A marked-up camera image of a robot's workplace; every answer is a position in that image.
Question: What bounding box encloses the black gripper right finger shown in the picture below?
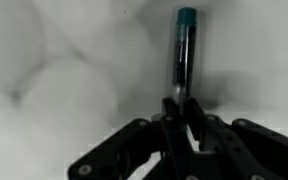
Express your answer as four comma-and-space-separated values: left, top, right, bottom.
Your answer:
183, 98, 288, 180

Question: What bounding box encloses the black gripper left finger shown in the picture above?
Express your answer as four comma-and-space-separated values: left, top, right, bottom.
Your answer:
67, 98, 198, 180

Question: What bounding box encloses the teal marker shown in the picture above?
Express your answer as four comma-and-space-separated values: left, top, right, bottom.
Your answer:
165, 7, 199, 136

